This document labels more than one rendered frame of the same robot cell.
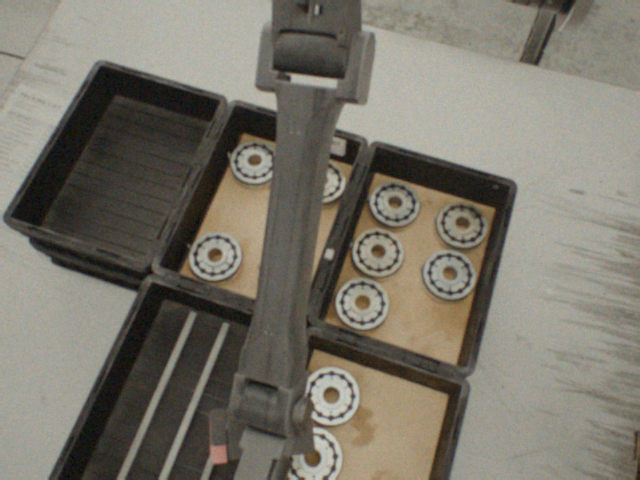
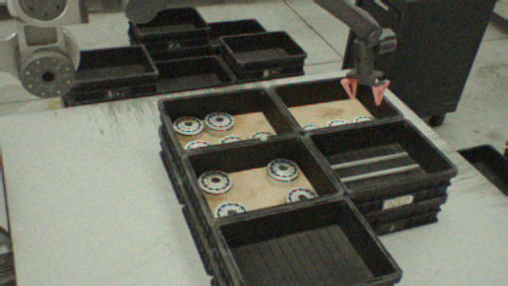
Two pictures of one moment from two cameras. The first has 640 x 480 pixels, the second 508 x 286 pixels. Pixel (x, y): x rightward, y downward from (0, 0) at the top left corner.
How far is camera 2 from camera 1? 172 cm
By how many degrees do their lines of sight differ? 70
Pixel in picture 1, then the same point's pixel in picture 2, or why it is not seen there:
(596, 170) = (79, 129)
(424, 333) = (252, 125)
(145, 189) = (299, 265)
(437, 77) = (51, 214)
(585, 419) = not seen: hidden behind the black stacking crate
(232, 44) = not seen: outside the picture
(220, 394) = (353, 172)
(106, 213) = (333, 273)
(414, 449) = (301, 111)
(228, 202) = not seen: hidden behind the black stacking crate
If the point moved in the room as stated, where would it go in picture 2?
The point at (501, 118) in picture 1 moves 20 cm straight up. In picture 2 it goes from (67, 174) to (61, 124)
